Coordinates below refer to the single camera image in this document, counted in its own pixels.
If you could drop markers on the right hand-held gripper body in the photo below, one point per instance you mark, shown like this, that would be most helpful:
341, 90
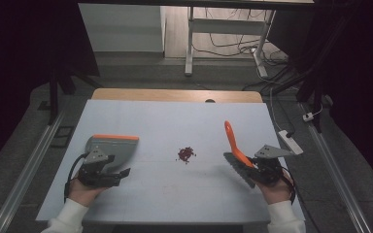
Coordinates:
268, 170

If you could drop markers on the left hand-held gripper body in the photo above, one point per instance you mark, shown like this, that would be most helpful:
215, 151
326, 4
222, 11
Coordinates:
94, 176

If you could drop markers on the person's right hand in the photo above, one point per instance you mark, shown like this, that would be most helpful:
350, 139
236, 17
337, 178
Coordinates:
275, 192

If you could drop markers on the person's left hand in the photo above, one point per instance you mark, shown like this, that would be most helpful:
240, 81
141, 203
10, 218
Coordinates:
82, 194

